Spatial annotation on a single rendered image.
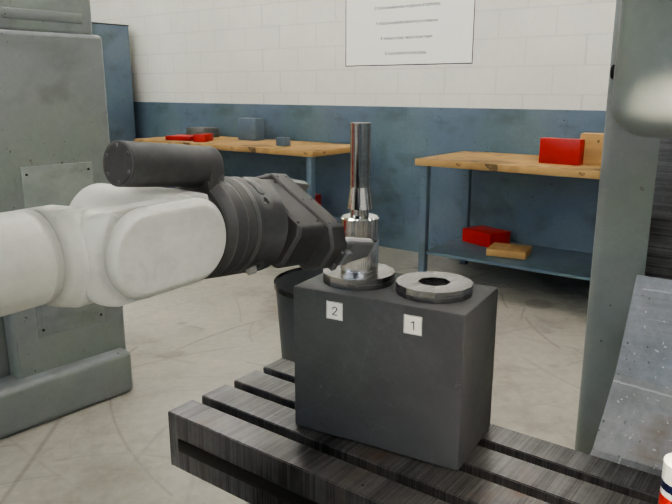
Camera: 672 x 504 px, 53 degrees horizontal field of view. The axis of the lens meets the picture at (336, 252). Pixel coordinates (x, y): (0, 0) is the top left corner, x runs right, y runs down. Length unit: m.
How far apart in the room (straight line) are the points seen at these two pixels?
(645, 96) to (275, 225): 0.31
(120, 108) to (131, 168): 7.30
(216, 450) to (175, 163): 0.46
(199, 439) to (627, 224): 0.66
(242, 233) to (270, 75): 6.01
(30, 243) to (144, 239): 0.07
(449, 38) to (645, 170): 4.51
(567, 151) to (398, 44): 1.87
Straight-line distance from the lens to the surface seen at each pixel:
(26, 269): 0.45
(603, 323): 1.09
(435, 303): 0.76
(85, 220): 0.46
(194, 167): 0.55
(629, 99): 0.56
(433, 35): 5.55
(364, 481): 0.78
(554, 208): 5.17
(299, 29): 6.34
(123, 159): 0.52
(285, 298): 2.48
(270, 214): 0.59
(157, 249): 0.48
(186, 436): 0.94
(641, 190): 1.04
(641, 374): 1.03
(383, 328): 0.77
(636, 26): 0.57
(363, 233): 0.80
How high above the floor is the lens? 1.35
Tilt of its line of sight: 14 degrees down
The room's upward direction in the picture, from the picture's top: straight up
